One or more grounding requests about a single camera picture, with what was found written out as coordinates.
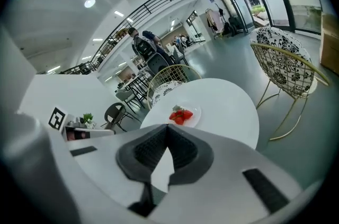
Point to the small green potted plant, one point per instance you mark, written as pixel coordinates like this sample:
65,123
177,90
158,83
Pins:
88,117

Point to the red strawberry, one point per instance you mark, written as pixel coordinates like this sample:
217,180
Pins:
173,115
188,114
180,120

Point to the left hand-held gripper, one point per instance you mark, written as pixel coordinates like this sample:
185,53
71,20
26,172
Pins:
57,117

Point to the cardboard box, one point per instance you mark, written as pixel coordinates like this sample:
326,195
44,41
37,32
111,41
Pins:
330,43

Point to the round ceiling light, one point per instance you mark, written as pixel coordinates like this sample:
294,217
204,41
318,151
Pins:
89,2

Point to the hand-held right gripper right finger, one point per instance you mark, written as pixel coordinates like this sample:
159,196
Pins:
225,178

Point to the white round table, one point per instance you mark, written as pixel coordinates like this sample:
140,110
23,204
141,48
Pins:
225,109

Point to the black frame table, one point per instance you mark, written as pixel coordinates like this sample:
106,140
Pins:
137,85

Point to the dark grey perforated chair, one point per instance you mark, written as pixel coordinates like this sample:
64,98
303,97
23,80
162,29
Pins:
158,62

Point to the black round-back chair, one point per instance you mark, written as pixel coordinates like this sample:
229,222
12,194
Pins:
115,111

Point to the black white floral cushion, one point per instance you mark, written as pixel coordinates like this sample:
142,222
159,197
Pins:
280,58
165,90

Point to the clothes rack with garments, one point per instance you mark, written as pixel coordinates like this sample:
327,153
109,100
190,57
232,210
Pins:
213,20

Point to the black metal railing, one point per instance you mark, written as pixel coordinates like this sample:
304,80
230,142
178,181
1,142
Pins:
148,7

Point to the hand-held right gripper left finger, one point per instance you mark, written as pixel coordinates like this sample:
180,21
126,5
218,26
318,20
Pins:
106,164

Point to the black bags pile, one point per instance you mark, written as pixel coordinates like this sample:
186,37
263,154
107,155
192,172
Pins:
233,25

